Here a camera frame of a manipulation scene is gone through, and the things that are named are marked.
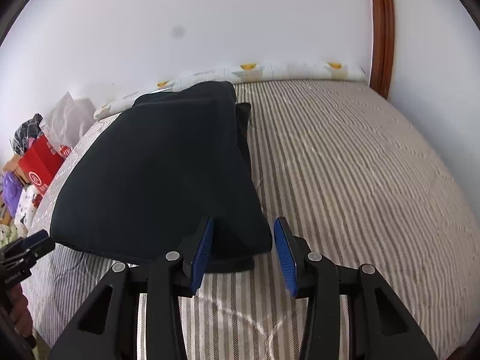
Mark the black sweatshirt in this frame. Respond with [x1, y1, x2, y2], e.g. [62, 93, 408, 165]
[49, 81, 272, 272]

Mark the plaid dark clothing in bag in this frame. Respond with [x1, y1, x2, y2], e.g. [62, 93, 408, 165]
[10, 113, 43, 156]

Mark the left hand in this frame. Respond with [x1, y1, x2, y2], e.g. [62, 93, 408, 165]
[9, 284, 32, 338]

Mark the white spotted quilt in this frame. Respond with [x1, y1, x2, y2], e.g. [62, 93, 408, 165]
[1, 185, 42, 247]

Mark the purple plush toy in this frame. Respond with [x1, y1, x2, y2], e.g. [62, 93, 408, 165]
[1, 172, 24, 218]

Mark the red paper shopping bag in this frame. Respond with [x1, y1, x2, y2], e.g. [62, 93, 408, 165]
[19, 135, 64, 196]

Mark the white Miniso plastic bag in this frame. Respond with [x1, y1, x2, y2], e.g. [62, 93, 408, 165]
[40, 92, 95, 158]

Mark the brown wooden door frame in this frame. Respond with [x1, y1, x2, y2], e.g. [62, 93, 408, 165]
[369, 0, 395, 99]

